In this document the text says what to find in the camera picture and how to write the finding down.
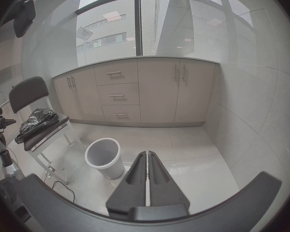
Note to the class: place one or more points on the beige cabinet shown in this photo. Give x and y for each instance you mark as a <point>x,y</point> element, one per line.
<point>157,93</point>

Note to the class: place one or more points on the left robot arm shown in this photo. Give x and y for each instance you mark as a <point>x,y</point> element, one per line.
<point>6,158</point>

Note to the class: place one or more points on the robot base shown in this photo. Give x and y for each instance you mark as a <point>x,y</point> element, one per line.
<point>7,192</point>

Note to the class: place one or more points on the grey and white chair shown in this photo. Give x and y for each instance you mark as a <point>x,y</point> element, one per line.
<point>29,90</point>

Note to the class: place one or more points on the white trash bin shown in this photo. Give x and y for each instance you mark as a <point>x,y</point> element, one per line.
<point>111,169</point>

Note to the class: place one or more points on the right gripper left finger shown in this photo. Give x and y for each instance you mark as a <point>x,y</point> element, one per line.
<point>125,197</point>

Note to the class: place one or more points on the white power strip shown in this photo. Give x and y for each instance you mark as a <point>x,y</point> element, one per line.
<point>50,170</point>

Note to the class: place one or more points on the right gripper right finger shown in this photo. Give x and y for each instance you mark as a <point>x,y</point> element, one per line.
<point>169,194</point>

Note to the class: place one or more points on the window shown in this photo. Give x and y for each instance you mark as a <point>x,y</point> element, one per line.
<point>111,32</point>

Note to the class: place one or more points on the black plastic bag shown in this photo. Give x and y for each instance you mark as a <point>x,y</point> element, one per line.
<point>37,122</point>

